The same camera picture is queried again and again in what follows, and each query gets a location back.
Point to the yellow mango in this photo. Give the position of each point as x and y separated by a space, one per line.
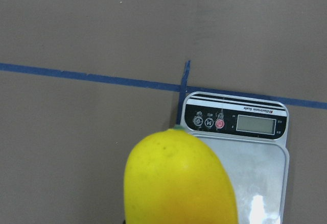
174 177

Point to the silver digital kitchen scale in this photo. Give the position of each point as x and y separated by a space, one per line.
249 137

